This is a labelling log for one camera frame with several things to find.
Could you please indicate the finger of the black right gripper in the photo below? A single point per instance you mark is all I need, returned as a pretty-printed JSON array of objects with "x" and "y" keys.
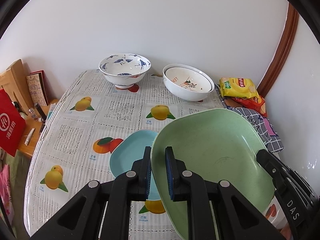
[{"x": 272, "y": 169}]

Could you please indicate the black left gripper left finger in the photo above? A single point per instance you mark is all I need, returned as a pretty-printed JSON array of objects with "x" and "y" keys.
[{"x": 101, "y": 210}]

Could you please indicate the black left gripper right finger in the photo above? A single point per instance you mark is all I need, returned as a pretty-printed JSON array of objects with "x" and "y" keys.
[{"x": 215, "y": 210}]

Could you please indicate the green square plate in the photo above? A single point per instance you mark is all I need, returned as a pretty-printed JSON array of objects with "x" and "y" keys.
[{"x": 218, "y": 144}]

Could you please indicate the blue square plate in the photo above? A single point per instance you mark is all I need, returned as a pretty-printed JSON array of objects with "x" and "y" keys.
[{"x": 130, "y": 150}]

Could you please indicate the grey checked cloth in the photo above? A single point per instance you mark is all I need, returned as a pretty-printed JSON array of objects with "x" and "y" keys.
[{"x": 260, "y": 123}]

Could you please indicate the fruit print tablecloth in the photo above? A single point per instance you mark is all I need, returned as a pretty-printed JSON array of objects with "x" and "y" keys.
[{"x": 91, "y": 119}]

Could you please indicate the red chips bag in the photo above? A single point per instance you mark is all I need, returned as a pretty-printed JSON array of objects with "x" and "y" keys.
[{"x": 256, "y": 103}]

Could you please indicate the yellow chips bag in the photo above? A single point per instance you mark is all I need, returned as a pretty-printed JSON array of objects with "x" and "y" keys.
[{"x": 237, "y": 87}]

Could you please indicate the red paper bag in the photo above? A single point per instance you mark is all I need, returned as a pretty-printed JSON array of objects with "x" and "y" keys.
[{"x": 12, "y": 125}]

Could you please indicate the large white bowl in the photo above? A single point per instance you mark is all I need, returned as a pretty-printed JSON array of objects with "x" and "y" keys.
[{"x": 183, "y": 93}]

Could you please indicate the white lemon print bowl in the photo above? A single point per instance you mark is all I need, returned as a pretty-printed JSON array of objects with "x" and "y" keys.
[{"x": 188, "y": 79}]

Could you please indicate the blue crane patterned bowl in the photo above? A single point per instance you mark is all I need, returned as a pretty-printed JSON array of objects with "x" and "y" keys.
[{"x": 124, "y": 69}]

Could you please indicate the patterned red box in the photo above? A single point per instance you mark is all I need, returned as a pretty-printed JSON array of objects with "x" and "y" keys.
[{"x": 37, "y": 88}]

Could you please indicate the brown wooden door frame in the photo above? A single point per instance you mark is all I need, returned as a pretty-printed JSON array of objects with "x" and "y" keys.
[{"x": 282, "y": 51}]

